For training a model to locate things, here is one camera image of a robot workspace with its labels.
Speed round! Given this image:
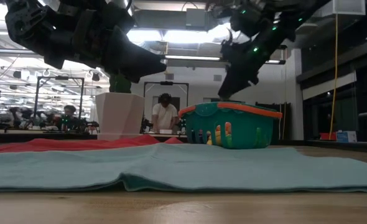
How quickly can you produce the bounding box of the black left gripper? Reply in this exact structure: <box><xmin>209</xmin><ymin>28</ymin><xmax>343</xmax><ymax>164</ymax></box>
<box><xmin>4</xmin><ymin>0</ymin><xmax>168</xmax><ymax>84</ymax></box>

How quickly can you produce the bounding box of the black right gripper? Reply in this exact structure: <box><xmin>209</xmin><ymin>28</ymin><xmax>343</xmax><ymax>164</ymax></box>
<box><xmin>217</xmin><ymin>29</ymin><xmax>281</xmax><ymax>101</ymax></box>

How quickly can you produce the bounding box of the yellow toy banana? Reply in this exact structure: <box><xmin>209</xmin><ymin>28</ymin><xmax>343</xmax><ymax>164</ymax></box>
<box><xmin>206</xmin><ymin>125</ymin><xmax>222</xmax><ymax>146</ymax></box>

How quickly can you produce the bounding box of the green cactus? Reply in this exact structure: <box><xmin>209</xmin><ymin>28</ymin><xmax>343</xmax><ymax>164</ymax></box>
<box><xmin>109</xmin><ymin>73</ymin><xmax>132</xmax><ymax>93</ymax></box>

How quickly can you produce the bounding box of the white faceted planter pot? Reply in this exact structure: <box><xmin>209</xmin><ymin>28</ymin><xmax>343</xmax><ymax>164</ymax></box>
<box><xmin>95</xmin><ymin>92</ymin><xmax>146</xmax><ymax>141</ymax></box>

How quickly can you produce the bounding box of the person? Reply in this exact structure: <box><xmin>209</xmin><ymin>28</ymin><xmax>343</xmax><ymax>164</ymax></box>
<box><xmin>151</xmin><ymin>93</ymin><xmax>180</xmax><ymax>134</ymax></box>
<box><xmin>56</xmin><ymin>105</ymin><xmax>79</xmax><ymax>131</ymax></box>

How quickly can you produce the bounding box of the light blue cloth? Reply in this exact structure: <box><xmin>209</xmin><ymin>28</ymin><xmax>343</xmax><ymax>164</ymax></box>
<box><xmin>0</xmin><ymin>143</ymin><xmax>367</xmax><ymax>192</ymax></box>

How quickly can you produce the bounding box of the red cloth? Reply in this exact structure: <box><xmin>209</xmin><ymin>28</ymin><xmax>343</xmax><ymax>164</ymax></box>
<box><xmin>0</xmin><ymin>134</ymin><xmax>184</xmax><ymax>154</ymax></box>

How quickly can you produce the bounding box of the blue and white box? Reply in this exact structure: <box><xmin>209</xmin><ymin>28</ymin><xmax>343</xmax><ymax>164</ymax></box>
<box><xmin>335</xmin><ymin>130</ymin><xmax>358</xmax><ymax>143</ymax></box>

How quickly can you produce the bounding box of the teal basket with orange handles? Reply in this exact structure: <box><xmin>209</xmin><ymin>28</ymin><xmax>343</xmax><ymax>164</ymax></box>
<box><xmin>179</xmin><ymin>101</ymin><xmax>283</xmax><ymax>149</ymax></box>

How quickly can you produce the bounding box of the black robot station frame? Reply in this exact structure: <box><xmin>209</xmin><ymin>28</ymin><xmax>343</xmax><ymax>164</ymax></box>
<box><xmin>143</xmin><ymin>81</ymin><xmax>190</xmax><ymax>106</ymax></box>
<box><xmin>34</xmin><ymin>76</ymin><xmax>85</xmax><ymax>124</ymax></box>

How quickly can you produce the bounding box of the yellow hanging cable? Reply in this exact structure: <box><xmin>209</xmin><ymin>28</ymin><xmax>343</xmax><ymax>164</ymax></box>
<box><xmin>328</xmin><ymin>14</ymin><xmax>340</xmax><ymax>140</ymax></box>

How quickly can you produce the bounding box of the black table frame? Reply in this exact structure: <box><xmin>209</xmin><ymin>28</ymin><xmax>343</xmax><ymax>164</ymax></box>
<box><xmin>0</xmin><ymin>129</ymin><xmax>367</xmax><ymax>154</ymax></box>

